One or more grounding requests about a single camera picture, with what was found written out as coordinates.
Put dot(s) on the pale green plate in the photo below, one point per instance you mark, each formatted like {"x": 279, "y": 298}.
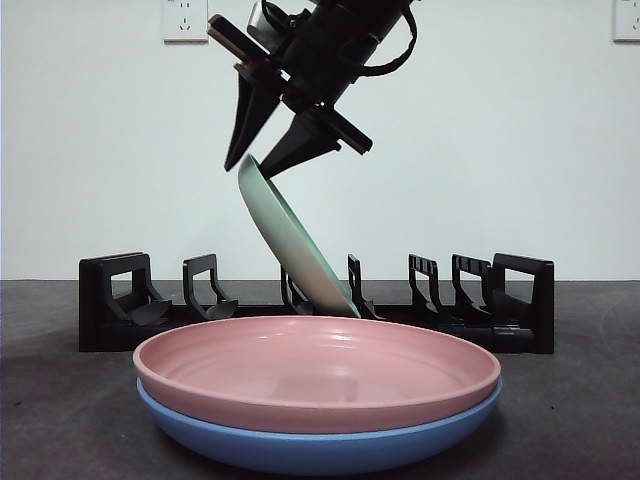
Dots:
{"x": 295, "y": 250}

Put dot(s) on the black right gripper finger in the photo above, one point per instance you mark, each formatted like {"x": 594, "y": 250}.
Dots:
{"x": 250, "y": 120}
{"x": 305, "y": 145}

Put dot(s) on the pink plate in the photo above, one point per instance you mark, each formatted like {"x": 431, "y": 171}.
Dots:
{"x": 320, "y": 400}

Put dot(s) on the blue plate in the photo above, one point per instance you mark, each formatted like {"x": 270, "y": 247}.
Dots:
{"x": 310, "y": 452}

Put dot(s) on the black dish rack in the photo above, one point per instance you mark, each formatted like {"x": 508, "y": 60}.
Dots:
{"x": 95, "y": 310}

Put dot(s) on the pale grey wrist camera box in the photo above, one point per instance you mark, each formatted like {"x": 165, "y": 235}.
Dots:
{"x": 260, "y": 22}

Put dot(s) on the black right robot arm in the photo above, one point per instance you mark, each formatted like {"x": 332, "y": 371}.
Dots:
{"x": 360, "y": 12}

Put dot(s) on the white wall socket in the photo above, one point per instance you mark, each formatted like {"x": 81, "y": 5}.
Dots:
{"x": 627, "y": 25}
{"x": 185, "y": 25}

